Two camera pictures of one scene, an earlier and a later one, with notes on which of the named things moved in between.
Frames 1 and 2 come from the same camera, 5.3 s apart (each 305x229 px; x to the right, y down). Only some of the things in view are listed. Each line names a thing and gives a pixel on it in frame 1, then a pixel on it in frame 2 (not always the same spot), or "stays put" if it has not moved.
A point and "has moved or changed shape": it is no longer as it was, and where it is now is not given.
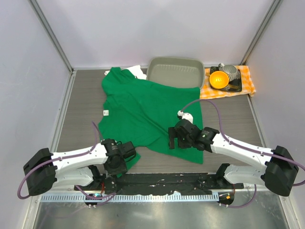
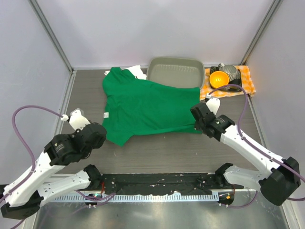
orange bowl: (218, 79) stays put
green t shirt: (131, 111) has moved or changed shape
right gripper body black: (184, 142) → (199, 126)
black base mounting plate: (135, 183) stays put
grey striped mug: (233, 73) stays put
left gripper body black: (117, 168) → (87, 152)
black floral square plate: (234, 85) stays put
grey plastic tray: (177, 71) stays put
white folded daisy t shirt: (136, 70) stays put
